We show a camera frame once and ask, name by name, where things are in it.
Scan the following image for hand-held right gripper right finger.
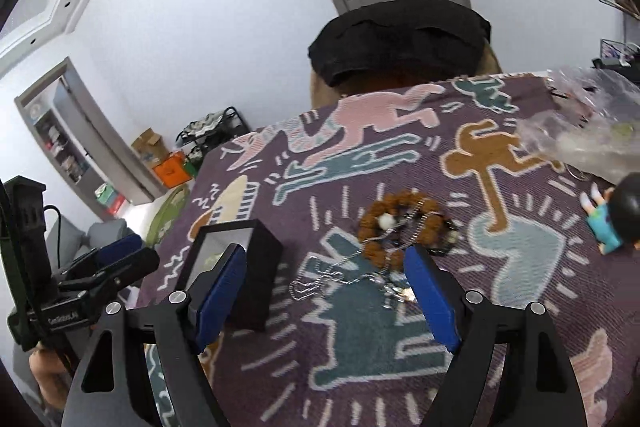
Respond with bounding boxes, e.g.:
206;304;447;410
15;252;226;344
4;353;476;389
402;245;588;427

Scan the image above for orange box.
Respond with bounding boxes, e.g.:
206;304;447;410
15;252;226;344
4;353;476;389
152;152;193;188

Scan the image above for black bead bracelet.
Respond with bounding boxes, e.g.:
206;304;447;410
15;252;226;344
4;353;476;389
425;217;461;255

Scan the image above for grey white sneakers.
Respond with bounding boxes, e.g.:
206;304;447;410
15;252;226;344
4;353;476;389
182;112;226;135

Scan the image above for black cable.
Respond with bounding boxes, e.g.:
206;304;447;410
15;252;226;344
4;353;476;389
44;205;65;250

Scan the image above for person's left hand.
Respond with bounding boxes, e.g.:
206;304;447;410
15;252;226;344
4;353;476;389
29;347;73;408

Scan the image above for green floor mat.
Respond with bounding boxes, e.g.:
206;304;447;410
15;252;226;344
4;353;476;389
148;184;192;248

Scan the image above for silver chain necklace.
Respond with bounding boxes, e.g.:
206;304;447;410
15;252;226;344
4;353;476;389
290;202;441;308

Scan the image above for black-haired doll figure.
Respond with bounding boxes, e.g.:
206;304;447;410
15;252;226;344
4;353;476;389
580;172;640;254

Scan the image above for brown bead bracelet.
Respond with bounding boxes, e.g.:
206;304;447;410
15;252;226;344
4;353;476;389
357;190;453;272

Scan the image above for black shoe rack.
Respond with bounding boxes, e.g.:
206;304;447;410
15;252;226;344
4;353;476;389
175;106;251;158

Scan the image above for black gift box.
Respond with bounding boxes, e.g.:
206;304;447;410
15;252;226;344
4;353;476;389
170;221;284;333

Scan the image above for clear plastic bag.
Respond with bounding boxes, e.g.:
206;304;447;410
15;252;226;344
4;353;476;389
517;66;640;185

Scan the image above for printed woven blanket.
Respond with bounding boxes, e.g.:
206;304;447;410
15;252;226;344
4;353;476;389
135;74;640;427

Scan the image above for brown cardboard box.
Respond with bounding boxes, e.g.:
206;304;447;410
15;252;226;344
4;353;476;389
131;128;171;168

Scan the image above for grey sofa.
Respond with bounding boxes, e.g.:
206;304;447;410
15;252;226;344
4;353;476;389
45;207;133;273

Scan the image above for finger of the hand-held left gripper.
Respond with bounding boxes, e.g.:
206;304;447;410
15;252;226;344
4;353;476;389
65;234;143;278
55;248;161;295

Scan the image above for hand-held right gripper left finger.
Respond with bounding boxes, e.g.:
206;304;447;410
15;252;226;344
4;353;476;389
61;243;248;427

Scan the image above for grey door frame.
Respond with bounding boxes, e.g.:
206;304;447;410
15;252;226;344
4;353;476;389
14;57;168;206

